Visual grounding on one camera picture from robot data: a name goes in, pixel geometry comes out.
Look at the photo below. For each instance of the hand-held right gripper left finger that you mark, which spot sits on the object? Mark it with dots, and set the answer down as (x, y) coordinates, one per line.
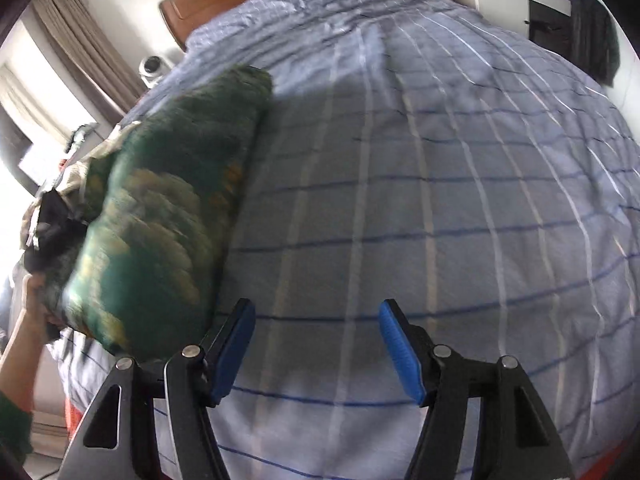
(232, 355)

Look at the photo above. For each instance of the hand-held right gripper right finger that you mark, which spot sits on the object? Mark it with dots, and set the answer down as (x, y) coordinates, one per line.
(400, 350)

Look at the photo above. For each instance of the green floral garment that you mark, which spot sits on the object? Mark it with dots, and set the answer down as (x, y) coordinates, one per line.
(165, 210)

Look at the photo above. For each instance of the person's left forearm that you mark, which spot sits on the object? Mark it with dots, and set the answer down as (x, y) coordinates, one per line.
(20, 370)

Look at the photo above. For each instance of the person's left hand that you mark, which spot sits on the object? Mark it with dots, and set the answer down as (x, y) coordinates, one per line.
(40, 305)

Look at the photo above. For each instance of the sheer beige curtain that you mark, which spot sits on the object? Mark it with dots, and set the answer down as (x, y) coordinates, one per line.
(30, 105)

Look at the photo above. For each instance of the blue checked duvet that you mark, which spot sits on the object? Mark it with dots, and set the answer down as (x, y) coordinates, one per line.
(425, 185)

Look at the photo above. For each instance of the brown curtain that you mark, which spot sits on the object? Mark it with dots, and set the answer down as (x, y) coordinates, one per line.
(85, 45)

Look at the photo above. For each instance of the orange cloth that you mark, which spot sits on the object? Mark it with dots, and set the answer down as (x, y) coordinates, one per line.
(595, 467)

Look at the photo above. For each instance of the dark jacket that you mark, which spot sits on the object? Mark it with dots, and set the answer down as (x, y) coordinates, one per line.
(595, 35)

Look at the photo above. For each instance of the white security camera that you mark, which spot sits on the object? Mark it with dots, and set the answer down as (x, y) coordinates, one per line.
(152, 67)

